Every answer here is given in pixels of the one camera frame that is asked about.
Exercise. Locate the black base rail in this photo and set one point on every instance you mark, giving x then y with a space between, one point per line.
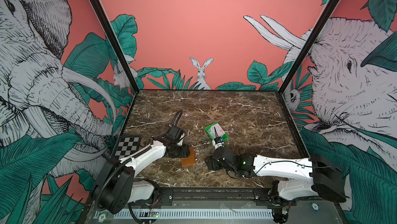
167 196

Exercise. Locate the left black frame post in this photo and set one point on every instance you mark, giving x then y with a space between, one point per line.
110 34

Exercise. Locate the white slotted cable duct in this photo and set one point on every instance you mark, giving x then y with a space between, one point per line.
202 213

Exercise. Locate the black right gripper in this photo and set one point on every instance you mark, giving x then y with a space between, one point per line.
212 161

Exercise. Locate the green plastic tray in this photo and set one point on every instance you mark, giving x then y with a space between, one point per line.
225 137

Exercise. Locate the stack of credit cards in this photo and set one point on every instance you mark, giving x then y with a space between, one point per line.
216 130

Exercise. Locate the brown leather card holder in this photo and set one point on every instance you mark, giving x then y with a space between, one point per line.
190 160

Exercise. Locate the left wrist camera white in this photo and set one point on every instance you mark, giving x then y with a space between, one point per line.
175 135

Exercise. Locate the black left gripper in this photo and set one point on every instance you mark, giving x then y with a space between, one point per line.
185 152

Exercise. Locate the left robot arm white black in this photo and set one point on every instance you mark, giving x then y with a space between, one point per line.
115 186

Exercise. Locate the right black frame post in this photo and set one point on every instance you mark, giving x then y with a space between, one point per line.
316 31

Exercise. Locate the black white checkerboard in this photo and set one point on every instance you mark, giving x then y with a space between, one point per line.
127 145

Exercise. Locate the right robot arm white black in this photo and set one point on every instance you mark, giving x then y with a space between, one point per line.
315 176

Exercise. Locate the black frame post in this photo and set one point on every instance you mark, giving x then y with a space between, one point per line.
316 31
110 34

